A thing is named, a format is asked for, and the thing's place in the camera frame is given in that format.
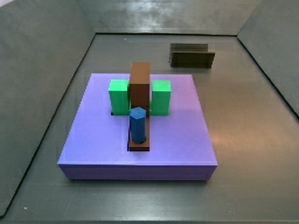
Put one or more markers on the left green block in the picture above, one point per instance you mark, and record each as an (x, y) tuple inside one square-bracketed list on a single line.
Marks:
[(118, 91)]

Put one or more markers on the green block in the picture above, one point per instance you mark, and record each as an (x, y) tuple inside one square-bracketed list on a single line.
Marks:
[(162, 90), (118, 91)]

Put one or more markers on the right green block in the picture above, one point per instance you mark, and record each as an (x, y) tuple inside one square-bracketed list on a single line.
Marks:
[(162, 90)]

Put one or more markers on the brown tall block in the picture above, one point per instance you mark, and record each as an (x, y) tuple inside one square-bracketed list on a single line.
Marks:
[(139, 99)]

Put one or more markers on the purple board base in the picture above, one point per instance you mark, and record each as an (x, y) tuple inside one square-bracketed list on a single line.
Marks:
[(181, 153)]

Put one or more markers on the black angled holder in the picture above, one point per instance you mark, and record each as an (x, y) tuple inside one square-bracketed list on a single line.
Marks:
[(191, 55)]

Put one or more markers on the blue hexagonal peg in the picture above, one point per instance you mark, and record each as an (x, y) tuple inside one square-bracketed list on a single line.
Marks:
[(138, 124)]

